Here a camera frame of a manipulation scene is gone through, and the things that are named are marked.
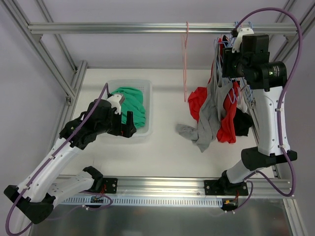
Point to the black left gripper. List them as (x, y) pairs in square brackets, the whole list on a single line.
[(122, 129)]

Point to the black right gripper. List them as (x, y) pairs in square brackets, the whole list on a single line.
[(227, 63)]

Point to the green tank top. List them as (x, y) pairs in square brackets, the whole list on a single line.
[(133, 102)]

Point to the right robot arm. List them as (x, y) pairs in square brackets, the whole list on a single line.
[(267, 82)]

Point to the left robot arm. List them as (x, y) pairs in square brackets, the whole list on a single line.
[(38, 194)]

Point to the black tank top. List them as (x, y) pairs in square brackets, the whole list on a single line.
[(242, 121)]

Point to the grey tank top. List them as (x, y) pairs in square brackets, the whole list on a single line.
[(211, 111)]

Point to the red tank top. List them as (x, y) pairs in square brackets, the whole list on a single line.
[(227, 132)]

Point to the white plastic basket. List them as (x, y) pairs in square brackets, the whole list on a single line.
[(142, 134)]

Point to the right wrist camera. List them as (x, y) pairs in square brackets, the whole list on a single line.
[(240, 33)]

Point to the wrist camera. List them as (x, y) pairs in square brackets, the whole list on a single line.
[(240, 33), (116, 101)]

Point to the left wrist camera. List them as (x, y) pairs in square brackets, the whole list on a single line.
[(116, 101)]

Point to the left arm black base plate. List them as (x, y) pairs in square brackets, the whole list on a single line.
[(109, 185)]

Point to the white slotted cable duct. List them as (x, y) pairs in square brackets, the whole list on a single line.
[(145, 201)]

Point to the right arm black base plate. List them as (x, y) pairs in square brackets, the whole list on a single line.
[(218, 187)]

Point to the aluminium frame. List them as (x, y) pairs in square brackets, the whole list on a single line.
[(282, 40)]

